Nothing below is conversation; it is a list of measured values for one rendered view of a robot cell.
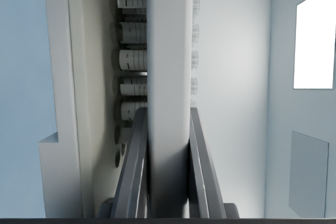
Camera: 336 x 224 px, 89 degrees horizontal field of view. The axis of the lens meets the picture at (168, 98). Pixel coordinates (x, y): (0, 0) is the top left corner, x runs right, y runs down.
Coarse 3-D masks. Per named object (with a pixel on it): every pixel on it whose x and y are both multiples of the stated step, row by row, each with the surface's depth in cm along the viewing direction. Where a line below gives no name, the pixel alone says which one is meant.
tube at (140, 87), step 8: (112, 80) 11; (120, 80) 11; (128, 80) 11; (136, 80) 11; (144, 80) 11; (192, 80) 11; (112, 88) 11; (120, 88) 11; (128, 88) 11; (136, 88) 11; (144, 88) 11; (192, 88) 11
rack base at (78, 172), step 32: (64, 0) 7; (96, 0) 9; (64, 32) 7; (96, 32) 9; (64, 64) 7; (96, 64) 9; (64, 96) 7; (96, 96) 9; (64, 128) 8; (96, 128) 9; (64, 160) 8; (96, 160) 9; (64, 192) 8; (96, 192) 9
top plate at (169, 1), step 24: (168, 0) 7; (168, 24) 7; (168, 48) 7; (168, 72) 7; (168, 96) 8; (168, 120) 8; (168, 144) 8; (168, 168) 8; (168, 192) 8; (168, 216) 8
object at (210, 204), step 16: (192, 112) 10; (192, 128) 9; (192, 144) 8; (208, 144) 8; (192, 160) 7; (208, 160) 7; (192, 176) 7; (208, 176) 6; (192, 192) 7; (208, 192) 6; (192, 208) 7; (208, 208) 6; (224, 208) 6
